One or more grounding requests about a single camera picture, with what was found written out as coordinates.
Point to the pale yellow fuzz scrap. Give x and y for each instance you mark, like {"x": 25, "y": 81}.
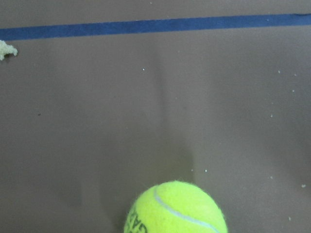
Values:
{"x": 6, "y": 49}

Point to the long blue tape strip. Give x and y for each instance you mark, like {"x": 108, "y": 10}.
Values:
{"x": 154, "y": 26}

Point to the yellow-green tennis ball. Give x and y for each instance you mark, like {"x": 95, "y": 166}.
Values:
{"x": 175, "y": 207}

